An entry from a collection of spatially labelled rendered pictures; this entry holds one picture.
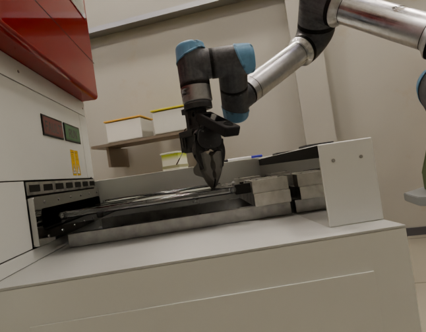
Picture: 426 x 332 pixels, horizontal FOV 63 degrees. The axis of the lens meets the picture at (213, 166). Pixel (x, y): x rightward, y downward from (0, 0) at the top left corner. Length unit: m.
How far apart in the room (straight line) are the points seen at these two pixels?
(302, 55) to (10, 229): 0.89
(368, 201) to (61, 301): 0.50
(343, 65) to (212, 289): 3.68
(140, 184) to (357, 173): 0.71
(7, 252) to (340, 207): 0.55
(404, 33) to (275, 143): 3.00
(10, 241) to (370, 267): 0.58
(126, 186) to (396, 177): 3.29
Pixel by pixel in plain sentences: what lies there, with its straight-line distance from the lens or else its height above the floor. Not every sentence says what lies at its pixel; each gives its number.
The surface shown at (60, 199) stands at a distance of 0.86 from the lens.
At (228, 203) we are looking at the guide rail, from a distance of 1.06.
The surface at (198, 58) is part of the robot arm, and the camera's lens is 0.88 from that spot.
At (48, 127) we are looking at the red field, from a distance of 0.89.
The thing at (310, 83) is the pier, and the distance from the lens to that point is 3.84.
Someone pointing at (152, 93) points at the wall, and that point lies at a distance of 4.30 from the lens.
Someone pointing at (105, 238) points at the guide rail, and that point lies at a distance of 0.82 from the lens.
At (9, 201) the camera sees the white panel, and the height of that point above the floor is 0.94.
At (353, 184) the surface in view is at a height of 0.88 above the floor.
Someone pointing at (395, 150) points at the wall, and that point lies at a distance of 4.05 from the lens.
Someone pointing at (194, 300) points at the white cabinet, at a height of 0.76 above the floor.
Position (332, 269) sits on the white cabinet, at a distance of 0.57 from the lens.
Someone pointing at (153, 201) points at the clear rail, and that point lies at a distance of 0.73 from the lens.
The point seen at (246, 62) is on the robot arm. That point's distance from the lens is 0.88.
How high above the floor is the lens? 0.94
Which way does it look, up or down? 1 degrees up
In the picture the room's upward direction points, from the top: 8 degrees counter-clockwise
